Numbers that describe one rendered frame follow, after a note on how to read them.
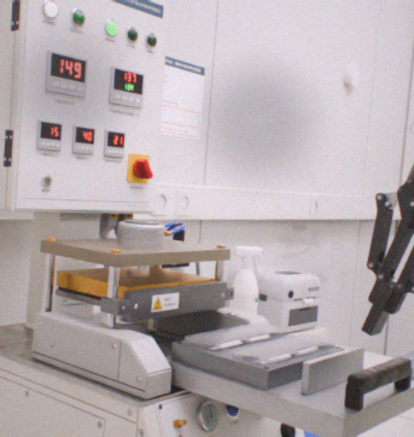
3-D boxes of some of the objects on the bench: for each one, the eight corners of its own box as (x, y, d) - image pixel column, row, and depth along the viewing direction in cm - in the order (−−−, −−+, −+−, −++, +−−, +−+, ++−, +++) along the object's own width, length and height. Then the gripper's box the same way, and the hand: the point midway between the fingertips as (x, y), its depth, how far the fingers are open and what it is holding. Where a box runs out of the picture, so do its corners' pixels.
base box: (-53, 436, 119) (-45, 337, 118) (110, 393, 148) (116, 314, 147) (177, 564, 85) (187, 425, 84) (328, 476, 114) (335, 374, 113)
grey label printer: (220, 319, 212) (224, 265, 211) (259, 313, 227) (263, 263, 226) (285, 336, 196) (289, 277, 195) (323, 329, 211) (327, 274, 210)
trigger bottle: (231, 334, 193) (238, 247, 191) (224, 328, 201) (231, 244, 199) (260, 335, 195) (267, 248, 193) (253, 329, 203) (259, 246, 201)
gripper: (390, 136, 82) (315, 309, 88) (495, 179, 74) (404, 365, 81) (414, 142, 87) (341, 303, 94) (514, 182, 80) (428, 355, 86)
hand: (381, 308), depth 86 cm, fingers closed
